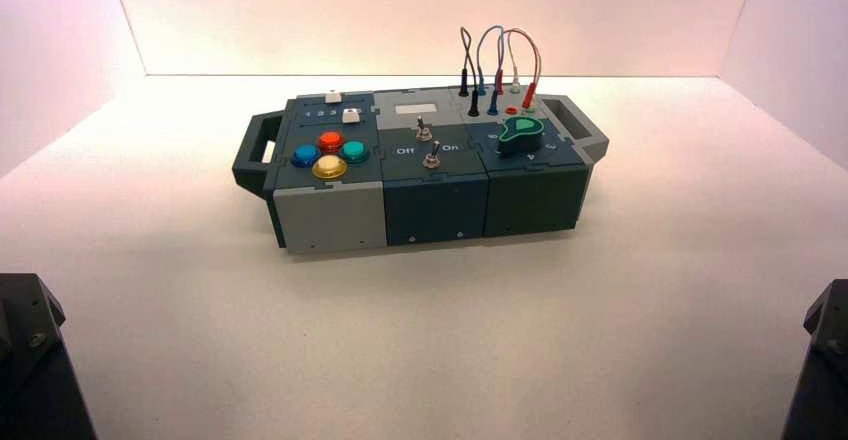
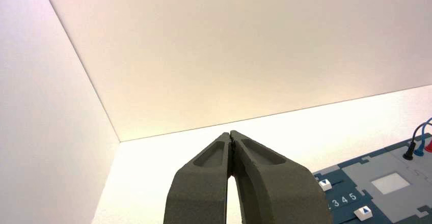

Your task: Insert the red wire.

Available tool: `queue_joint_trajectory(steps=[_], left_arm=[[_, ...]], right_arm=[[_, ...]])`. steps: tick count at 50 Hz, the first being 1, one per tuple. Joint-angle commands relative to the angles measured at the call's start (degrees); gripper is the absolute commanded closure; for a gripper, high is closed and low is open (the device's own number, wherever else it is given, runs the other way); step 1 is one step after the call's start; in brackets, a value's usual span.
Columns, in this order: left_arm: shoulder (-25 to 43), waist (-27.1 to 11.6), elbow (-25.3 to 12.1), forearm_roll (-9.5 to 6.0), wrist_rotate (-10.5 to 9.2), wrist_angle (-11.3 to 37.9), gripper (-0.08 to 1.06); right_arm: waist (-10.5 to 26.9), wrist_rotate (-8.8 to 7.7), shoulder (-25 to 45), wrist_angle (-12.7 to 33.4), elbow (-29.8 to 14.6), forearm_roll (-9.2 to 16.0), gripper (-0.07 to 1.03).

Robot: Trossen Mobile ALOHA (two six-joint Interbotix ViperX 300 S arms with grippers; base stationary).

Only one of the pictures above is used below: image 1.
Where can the white rectangular display window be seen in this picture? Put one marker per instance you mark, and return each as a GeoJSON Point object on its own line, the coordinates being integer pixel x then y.
{"type": "Point", "coordinates": [416, 109]}

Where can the green rotary knob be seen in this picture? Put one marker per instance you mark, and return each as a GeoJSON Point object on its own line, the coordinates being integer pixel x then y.
{"type": "Point", "coordinates": [521, 135]}

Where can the grey and teal control box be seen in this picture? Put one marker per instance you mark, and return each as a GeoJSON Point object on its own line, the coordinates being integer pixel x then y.
{"type": "Point", "coordinates": [331, 218]}

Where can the red round push button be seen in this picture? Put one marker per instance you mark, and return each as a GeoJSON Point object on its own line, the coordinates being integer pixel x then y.
{"type": "Point", "coordinates": [330, 140]}

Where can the yellow round push button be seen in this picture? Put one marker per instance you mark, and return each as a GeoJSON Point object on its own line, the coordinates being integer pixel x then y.
{"type": "Point", "coordinates": [329, 167]}

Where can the metal toggle switch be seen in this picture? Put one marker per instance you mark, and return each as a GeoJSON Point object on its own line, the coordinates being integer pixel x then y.
{"type": "Point", "coordinates": [432, 157]}
{"type": "Point", "coordinates": [422, 131]}

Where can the blue round push button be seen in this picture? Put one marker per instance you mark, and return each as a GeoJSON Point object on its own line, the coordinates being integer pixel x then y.
{"type": "Point", "coordinates": [305, 155]}

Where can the white slider switch cap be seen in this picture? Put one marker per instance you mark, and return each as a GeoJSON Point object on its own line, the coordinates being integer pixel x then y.
{"type": "Point", "coordinates": [333, 97]}
{"type": "Point", "coordinates": [350, 115]}

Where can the green round push button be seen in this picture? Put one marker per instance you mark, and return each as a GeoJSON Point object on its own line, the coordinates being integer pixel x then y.
{"type": "Point", "coordinates": [354, 151]}

